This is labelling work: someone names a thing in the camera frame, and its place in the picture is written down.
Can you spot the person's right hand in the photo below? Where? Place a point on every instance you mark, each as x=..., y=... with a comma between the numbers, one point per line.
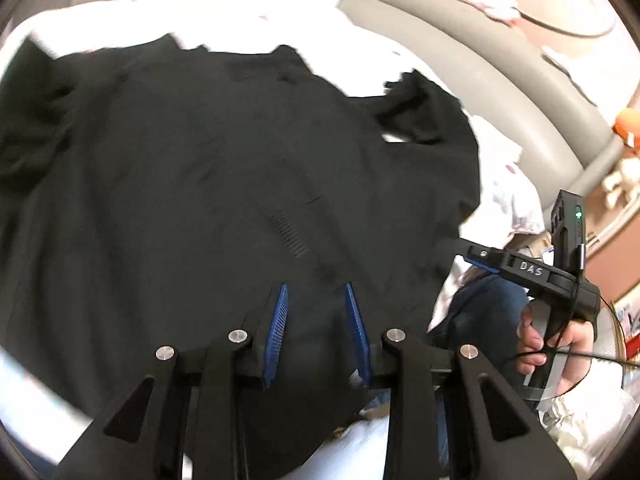
x=575, y=350

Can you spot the blue checked printed blanket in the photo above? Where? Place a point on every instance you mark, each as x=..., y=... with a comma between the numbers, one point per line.
x=250, y=15

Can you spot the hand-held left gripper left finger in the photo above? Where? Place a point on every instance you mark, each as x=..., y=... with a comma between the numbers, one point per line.
x=274, y=340

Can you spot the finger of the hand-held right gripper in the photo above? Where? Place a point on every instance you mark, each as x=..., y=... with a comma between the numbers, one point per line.
x=482, y=260

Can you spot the white crumpled cloth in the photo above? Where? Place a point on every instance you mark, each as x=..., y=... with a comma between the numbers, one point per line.
x=590, y=430

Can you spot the black shirt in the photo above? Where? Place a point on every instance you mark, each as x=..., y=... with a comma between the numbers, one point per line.
x=200, y=160

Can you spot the person's right leg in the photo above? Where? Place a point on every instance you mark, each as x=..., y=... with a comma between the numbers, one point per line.
x=480, y=310

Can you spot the pink plush toy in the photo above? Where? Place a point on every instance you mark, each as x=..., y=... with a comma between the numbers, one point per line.
x=492, y=2

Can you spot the cream plush toy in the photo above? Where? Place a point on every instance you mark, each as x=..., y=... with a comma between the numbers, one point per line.
x=620, y=180

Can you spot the orange plush toy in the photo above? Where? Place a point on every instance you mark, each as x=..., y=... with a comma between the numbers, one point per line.
x=627, y=127

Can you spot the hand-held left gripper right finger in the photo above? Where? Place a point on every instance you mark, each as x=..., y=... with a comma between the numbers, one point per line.
x=357, y=335

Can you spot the grey bed headboard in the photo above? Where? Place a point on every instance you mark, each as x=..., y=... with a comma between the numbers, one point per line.
x=475, y=60

